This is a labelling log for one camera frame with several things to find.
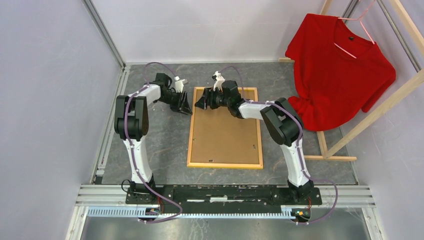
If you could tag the aluminium rail frame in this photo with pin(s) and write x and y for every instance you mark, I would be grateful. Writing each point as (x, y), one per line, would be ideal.
(105, 216)

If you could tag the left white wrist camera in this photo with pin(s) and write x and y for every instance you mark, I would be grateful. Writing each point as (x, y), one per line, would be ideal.
(179, 84)

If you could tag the brown cardboard backing board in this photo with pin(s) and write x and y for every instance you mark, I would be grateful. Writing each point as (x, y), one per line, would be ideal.
(225, 136)

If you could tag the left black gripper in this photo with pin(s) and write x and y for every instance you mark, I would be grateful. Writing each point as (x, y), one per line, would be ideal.
(182, 106)

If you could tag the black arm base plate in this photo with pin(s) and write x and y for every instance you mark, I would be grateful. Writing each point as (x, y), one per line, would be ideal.
(223, 199)

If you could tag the red t-shirt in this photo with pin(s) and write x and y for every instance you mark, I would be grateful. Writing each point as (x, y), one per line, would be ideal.
(336, 72)

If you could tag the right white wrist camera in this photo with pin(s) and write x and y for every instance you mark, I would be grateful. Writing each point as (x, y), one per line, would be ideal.
(218, 81)

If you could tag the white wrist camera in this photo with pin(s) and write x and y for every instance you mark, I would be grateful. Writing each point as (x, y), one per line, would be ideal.
(179, 84)
(218, 81)

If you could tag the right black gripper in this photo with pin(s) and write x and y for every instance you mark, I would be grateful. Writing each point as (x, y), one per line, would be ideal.
(204, 101)

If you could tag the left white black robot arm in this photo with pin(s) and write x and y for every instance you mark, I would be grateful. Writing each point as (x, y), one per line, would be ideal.
(131, 123)

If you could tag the yellow wooden picture frame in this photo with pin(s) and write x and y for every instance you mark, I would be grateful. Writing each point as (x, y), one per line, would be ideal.
(225, 165)

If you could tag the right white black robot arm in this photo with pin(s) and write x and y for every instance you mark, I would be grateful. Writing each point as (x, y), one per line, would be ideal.
(281, 120)

